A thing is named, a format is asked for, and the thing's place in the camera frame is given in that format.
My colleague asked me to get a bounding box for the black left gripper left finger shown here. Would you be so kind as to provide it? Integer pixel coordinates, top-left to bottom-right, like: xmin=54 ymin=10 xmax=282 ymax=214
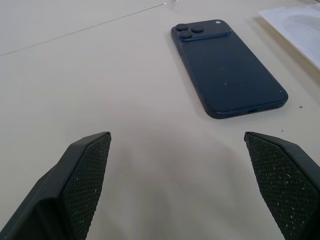
xmin=0 ymin=131 xmax=112 ymax=240

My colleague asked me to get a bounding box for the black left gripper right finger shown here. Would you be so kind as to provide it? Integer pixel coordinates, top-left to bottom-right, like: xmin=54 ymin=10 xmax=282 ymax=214
xmin=243 ymin=131 xmax=320 ymax=240

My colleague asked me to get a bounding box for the dark blue smartphone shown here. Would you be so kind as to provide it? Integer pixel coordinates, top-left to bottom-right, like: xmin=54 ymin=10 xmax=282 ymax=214
xmin=170 ymin=18 xmax=289 ymax=120

